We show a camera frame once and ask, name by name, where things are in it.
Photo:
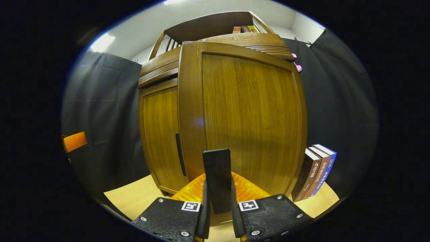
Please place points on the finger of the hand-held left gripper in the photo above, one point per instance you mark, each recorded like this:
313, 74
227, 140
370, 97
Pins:
74, 142

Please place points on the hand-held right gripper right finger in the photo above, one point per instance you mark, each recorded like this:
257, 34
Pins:
236, 218

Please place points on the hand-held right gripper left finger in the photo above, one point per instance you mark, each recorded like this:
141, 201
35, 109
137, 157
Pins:
203, 218

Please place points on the wooden shoe cabinet door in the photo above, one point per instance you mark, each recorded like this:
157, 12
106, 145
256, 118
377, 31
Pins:
252, 117
158, 134

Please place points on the wooden double-door shoe cabinet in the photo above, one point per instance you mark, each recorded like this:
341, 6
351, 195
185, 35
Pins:
208, 27

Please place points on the wooden cabinet drawer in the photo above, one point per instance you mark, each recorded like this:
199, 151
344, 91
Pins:
158, 67

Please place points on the black backdrop cloth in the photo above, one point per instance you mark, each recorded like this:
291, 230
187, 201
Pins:
100, 101

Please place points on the dark brown book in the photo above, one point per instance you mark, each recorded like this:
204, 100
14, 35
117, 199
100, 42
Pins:
245, 29
307, 174

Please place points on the reddish brown book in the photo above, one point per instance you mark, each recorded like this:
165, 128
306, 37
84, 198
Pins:
320, 171

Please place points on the small ceiling light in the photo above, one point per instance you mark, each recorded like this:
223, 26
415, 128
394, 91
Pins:
102, 42

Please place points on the large ceiling light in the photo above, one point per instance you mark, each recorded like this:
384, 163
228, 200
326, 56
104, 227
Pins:
174, 2

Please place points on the yellow book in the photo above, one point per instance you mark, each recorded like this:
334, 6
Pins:
253, 29

